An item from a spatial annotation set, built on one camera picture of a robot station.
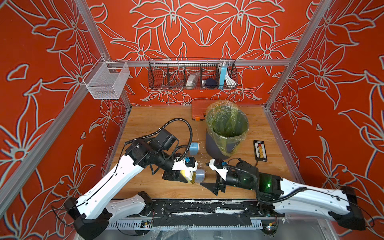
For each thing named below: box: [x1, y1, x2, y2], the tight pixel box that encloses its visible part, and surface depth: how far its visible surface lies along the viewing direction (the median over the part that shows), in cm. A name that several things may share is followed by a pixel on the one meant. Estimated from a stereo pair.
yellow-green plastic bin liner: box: [206, 100, 249, 157], surface depth 82 cm
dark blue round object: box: [205, 78, 217, 89], surface depth 97 cm
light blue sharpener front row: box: [195, 168, 206, 183], surface depth 78 cm
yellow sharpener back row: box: [180, 170, 192, 184], surface depth 56 cm
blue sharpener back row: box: [189, 142, 200, 156], surface depth 90 cm
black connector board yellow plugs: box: [253, 140, 268, 162], surface depth 94 cm
